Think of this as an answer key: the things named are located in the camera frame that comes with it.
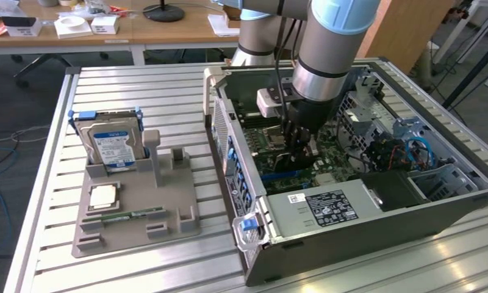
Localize silver CPU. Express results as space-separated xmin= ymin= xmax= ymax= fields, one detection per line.
xmin=88 ymin=185 xmax=120 ymax=210

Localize grey floor cable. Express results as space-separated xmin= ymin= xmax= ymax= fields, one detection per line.
xmin=0 ymin=124 xmax=50 ymax=145

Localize black slanted stand leg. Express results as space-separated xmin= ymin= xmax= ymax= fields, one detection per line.
xmin=441 ymin=32 xmax=488 ymax=109

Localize hard disk with blue bracket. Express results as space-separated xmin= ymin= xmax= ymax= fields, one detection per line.
xmin=68 ymin=106 xmax=144 ymax=170

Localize green RAM stick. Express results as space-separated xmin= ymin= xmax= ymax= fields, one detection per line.
xmin=82 ymin=207 xmax=164 ymax=222

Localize green graphics card with fan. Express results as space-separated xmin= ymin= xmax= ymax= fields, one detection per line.
xmin=268 ymin=142 xmax=321 ymax=174

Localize blue expansion slot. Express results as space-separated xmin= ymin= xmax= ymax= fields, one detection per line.
xmin=260 ymin=169 xmax=304 ymax=181

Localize black round lamp base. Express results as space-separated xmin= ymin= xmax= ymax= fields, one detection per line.
xmin=141 ymin=0 xmax=186 ymax=23

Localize white box with black lid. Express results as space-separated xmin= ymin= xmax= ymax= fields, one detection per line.
xmin=1 ymin=16 xmax=42 ymax=38

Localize wooden desk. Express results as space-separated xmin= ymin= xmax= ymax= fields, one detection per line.
xmin=0 ymin=0 xmax=309 ymax=56

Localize open grey PC case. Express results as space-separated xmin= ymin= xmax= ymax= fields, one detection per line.
xmin=202 ymin=57 xmax=488 ymax=288

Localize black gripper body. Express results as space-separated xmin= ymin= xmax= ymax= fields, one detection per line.
xmin=286 ymin=99 xmax=334 ymax=136

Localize black office chair base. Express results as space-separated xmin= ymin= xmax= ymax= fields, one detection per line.
xmin=12 ymin=53 xmax=73 ymax=89

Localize metal disk bay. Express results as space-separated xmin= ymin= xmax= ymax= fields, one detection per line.
xmin=408 ymin=164 xmax=479 ymax=202

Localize grey parts rack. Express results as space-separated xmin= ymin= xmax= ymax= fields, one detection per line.
xmin=70 ymin=129 xmax=202 ymax=259

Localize white paper stack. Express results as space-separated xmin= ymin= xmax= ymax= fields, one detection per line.
xmin=208 ymin=15 xmax=241 ymax=37

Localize grey power supply unit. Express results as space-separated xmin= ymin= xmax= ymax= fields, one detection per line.
xmin=265 ymin=178 xmax=383 ymax=239

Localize CPU socket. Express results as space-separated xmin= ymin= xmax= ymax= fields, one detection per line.
xmin=261 ymin=125 xmax=288 ymax=148

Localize red and black wires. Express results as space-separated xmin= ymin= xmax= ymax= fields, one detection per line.
xmin=369 ymin=140 xmax=412 ymax=172

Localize wooden cabinet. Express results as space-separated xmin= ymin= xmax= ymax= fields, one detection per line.
xmin=356 ymin=0 xmax=455 ymax=74

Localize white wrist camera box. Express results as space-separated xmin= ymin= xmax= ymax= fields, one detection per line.
xmin=256 ymin=88 xmax=289 ymax=118

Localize small white box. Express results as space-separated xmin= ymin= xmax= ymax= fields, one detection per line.
xmin=90 ymin=15 xmax=120 ymax=35

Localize blue wire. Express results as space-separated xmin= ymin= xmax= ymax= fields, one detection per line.
xmin=404 ymin=139 xmax=437 ymax=170

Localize green motherboard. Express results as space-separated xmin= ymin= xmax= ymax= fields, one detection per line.
xmin=237 ymin=108 xmax=361 ymax=196

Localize white box with round hole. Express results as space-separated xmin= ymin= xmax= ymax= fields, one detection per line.
xmin=53 ymin=16 xmax=94 ymax=39

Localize dark arm cable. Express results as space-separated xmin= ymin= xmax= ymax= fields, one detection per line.
xmin=273 ymin=17 xmax=304 ymax=123

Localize perforated metal drive cage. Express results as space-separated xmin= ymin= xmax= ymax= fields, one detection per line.
xmin=336 ymin=90 xmax=400 ymax=139

